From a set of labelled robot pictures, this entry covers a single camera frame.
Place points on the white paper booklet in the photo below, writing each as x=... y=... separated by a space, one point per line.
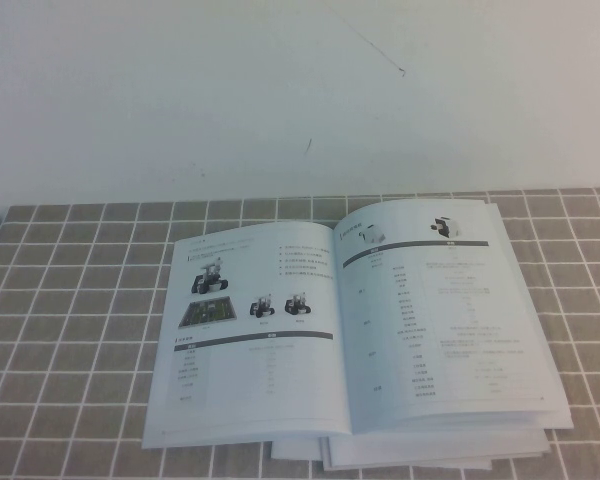
x=430 y=446
x=405 y=463

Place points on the white product manual book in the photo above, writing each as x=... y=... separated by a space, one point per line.
x=380 y=325

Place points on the grey white checked tablecloth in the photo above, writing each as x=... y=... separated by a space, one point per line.
x=80 y=350

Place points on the white loose paper sheets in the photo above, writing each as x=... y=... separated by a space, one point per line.
x=295 y=450

